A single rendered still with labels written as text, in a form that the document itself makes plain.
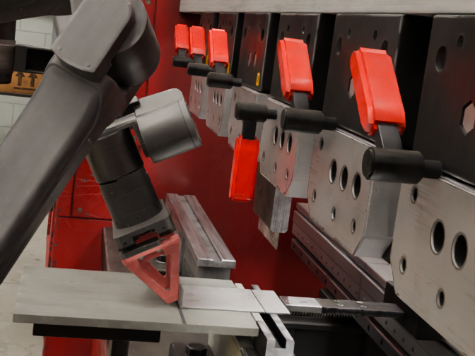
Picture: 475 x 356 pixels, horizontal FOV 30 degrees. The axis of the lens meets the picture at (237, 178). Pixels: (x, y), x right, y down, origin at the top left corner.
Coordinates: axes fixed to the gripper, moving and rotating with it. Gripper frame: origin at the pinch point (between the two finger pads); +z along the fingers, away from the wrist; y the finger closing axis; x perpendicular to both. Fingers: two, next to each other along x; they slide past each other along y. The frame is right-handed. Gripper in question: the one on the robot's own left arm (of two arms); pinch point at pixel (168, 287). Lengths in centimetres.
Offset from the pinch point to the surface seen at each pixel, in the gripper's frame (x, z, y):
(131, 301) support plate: 4.4, -0.9, -2.2
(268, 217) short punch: -13.6, -4.1, -2.9
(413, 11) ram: -23, -25, -46
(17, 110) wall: 96, 22, 714
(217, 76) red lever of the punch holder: -14.6, -20.2, 5.1
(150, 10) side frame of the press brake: -15, -29, 86
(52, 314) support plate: 11.9, -4.9, -8.4
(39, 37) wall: 52, -31, 715
